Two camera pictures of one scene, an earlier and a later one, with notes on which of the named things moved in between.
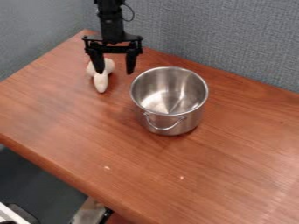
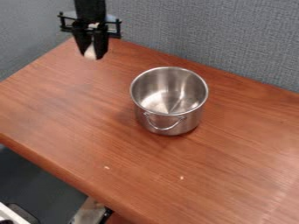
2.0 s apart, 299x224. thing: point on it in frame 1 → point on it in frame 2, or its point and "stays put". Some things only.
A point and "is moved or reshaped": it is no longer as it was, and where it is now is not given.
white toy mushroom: [101, 79] is moved or reshaped
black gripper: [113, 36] → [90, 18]
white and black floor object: [14, 214] stays put
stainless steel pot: [169, 95] stays put
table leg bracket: [93, 213] stays put
